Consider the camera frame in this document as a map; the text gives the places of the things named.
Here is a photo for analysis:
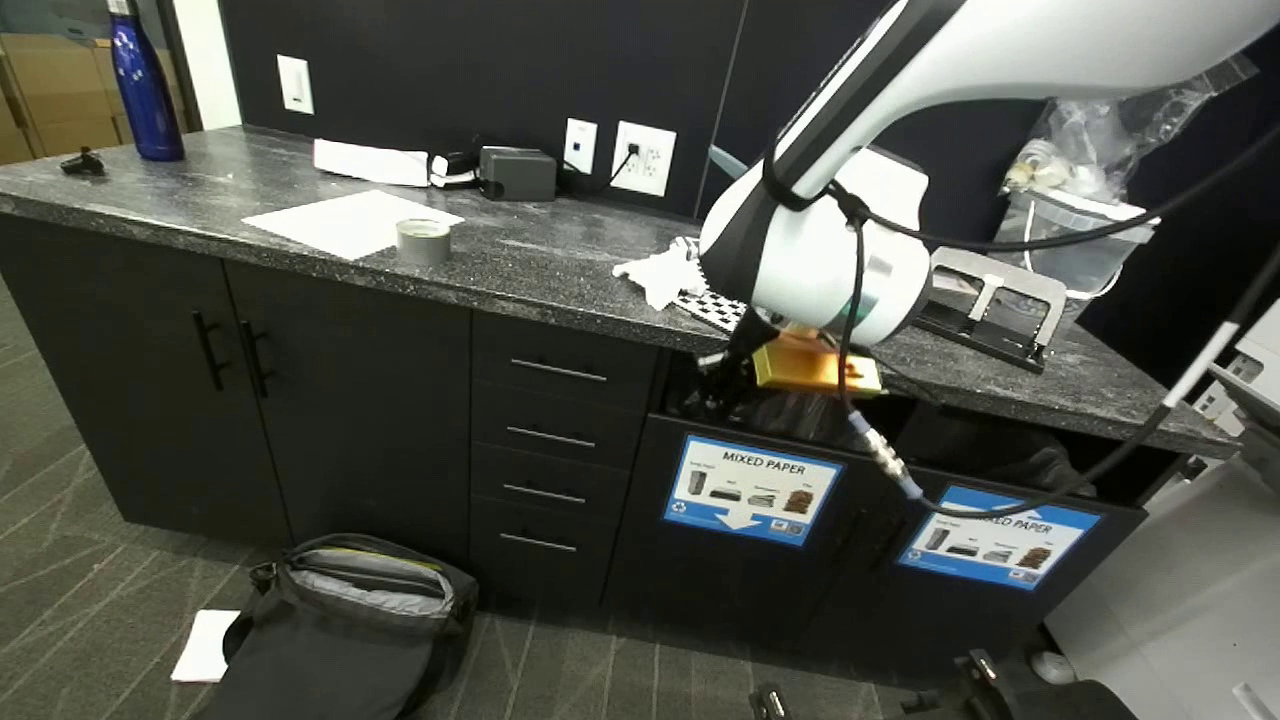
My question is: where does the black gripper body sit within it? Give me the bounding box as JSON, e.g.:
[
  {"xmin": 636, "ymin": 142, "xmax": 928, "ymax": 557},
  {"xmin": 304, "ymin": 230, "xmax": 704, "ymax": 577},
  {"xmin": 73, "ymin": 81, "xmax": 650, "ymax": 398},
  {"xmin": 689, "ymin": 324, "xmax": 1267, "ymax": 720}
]
[{"xmin": 737, "ymin": 379, "xmax": 842, "ymax": 431}]

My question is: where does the blue water bottle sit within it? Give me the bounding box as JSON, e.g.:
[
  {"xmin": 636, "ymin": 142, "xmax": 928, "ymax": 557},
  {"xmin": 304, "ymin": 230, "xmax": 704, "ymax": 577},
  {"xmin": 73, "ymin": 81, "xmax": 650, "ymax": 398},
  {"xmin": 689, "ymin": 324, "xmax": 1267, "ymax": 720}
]
[{"xmin": 105, "ymin": 0, "xmax": 188, "ymax": 167}]

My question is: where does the white wall outlet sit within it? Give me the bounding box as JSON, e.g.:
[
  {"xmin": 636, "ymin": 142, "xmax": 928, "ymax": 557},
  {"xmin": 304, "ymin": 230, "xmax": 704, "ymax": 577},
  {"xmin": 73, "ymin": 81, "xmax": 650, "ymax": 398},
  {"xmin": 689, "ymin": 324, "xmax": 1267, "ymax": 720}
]
[{"xmin": 610, "ymin": 116, "xmax": 679, "ymax": 200}]

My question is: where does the flat white paper sheet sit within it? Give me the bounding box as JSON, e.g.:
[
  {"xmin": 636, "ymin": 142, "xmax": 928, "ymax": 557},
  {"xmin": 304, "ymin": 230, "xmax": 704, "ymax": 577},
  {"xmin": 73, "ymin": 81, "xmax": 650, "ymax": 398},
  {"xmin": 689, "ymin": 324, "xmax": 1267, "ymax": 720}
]
[{"xmin": 242, "ymin": 187, "xmax": 463, "ymax": 263}]

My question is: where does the black cabinet drawer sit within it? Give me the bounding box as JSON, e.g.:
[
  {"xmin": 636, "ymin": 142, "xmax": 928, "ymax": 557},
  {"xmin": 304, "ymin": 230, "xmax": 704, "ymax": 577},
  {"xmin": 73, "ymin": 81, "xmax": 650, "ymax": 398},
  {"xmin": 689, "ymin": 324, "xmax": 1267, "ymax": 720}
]
[
  {"xmin": 474, "ymin": 312, "xmax": 666, "ymax": 404},
  {"xmin": 474, "ymin": 391, "xmax": 655, "ymax": 463},
  {"xmin": 469, "ymin": 445, "xmax": 651, "ymax": 524},
  {"xmin": 463, "ymin": 503, "xmax": 643, "ymax": 617}
]

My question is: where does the black recycling bin cabinet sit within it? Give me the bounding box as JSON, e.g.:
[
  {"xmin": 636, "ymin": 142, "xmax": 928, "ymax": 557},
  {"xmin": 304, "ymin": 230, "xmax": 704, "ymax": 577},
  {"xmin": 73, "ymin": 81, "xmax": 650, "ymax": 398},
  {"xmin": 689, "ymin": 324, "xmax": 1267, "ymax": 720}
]
[
  {"xmin": 603, "ymin": 410, "xmax": 871, "ymax": 636},
  {"xmin": 824, "ymin": 457, "xmax": 1153, "ymax": 672}
]

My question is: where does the blue label with down arrow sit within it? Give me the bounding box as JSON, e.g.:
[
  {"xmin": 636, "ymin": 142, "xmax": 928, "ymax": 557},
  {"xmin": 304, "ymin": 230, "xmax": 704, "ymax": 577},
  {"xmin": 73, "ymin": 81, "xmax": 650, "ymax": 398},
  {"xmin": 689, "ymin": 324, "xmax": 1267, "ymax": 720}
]
[{"xmin": 661, "ymin": 431, "xmax": 849, "ymax": 552}]

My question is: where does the white light switch plate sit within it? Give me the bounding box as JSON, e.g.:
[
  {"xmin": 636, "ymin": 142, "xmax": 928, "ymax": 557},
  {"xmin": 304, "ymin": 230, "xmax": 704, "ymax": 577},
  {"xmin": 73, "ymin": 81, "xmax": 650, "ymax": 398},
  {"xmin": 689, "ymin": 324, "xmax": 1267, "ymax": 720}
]
[{"xmin": 271, "ymin": 51, "xmax": 320, "ymax": 121}]

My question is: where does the tape roll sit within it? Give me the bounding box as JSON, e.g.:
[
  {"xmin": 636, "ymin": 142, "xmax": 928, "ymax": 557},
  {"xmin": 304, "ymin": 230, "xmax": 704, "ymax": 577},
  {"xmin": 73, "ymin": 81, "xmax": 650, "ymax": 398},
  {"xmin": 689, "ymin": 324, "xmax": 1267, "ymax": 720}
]
[{"xmin": 393, "ymin": 210, "xmax": 457, "ymax": 261}]

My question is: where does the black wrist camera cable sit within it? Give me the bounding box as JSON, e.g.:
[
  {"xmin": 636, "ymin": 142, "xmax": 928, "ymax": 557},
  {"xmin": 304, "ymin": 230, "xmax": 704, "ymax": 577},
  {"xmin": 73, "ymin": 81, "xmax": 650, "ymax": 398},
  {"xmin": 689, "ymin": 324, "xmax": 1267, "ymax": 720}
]
[{"xmin": 761, "ymin": 154, "xmax": 876, "ymax": 352}]

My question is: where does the blue label with up arrow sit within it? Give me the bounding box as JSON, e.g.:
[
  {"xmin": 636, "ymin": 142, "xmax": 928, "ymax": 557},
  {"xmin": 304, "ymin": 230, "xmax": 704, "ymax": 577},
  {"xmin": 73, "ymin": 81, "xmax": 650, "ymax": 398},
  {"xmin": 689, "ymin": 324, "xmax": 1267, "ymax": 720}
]
[{"xmin": 898, "ymin": 481, "xmax": 1108, "ymax": 594}]

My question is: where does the grey black backpack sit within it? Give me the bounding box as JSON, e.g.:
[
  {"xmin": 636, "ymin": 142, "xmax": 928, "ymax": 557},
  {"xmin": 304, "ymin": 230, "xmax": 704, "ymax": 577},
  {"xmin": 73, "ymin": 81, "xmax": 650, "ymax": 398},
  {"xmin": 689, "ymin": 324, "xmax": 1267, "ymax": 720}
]
[{"xmin": 197, "ymin": 528, "xmax": 479, "ymax": 720}]

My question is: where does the small black object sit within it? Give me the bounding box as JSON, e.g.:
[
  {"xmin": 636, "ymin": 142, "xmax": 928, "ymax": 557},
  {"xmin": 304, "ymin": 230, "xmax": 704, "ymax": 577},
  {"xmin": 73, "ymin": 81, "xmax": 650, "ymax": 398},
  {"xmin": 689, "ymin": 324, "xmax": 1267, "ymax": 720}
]
[{"xmin": 58, "ymin": 142, "xmax": 113, "ymax": 178}]

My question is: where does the black cabinet door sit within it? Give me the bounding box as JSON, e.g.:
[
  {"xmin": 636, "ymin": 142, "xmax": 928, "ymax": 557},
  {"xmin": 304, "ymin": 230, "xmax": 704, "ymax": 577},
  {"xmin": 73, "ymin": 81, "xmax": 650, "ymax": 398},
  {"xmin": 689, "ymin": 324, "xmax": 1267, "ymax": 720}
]
[
  {"xmin": 0, "ymin": 217, "xmax": 291, "ymax": 552},
  {"xmin": 222, "ymin": 256, "xmax": 474, "ymax": 557}
]

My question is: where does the black cable with metal connector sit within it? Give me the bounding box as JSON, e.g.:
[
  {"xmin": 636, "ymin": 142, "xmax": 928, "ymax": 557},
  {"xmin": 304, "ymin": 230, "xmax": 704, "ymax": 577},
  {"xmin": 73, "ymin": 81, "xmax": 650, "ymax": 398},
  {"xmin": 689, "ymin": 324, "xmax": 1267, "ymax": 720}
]
[{"xmin": 842, "ymin": 116, "xmax": 1280, "ymax": 528}]

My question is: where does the clear plastic bag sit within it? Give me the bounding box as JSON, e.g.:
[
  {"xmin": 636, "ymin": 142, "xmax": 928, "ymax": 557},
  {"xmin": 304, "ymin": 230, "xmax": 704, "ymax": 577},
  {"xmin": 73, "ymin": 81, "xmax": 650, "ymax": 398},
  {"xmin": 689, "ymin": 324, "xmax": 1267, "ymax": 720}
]
[{"xmin": 993, "ymin": 51, "xmax": 1264, "ymax": 301}]

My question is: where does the small white wall plate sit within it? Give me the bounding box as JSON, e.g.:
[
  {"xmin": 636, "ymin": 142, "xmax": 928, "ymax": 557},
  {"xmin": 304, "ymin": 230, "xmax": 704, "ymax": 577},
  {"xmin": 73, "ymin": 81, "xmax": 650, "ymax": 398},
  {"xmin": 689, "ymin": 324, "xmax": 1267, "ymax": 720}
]
[{"xmin": 559, "ymin": 111, "xmax": 603, "ymax": 178}]

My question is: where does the orange green wrist mount ring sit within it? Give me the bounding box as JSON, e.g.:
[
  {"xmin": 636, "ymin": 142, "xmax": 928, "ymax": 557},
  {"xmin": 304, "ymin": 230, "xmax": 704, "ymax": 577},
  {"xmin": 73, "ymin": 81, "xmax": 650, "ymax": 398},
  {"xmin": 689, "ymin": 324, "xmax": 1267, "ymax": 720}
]
[{"xmin": 750, "ymin": 324, "xmax": 888, "ymax": 398}]

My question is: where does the black power adapter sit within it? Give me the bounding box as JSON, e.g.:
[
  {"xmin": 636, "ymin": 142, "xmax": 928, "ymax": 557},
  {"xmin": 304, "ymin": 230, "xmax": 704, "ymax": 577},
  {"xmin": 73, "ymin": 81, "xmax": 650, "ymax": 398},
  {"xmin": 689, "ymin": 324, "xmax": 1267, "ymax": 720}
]
[{"xmin": 475, "ymin": 140, "xmax": 559, "ymax": 202}]

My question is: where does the white power strip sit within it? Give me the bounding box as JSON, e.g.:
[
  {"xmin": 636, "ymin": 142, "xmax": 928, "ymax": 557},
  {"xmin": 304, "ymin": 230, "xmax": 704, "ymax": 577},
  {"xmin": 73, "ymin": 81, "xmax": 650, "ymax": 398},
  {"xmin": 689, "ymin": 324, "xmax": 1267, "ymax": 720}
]
[{"xmin": 309, "ymin": 135, "xmax": 457, "ymax": 190}]

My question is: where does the black plastic bin liner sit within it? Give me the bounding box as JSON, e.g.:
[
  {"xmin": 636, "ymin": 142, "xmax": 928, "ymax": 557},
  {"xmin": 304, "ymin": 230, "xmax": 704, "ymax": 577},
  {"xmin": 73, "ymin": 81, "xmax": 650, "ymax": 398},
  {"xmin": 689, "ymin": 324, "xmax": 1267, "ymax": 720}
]
[
  {"xmin": 888, "ymin": 404, "xmax": 1112, "ymax": 499},
  {"xmin": 655, "ymin": 352, "xmax": 863, "ymax": 450}
]

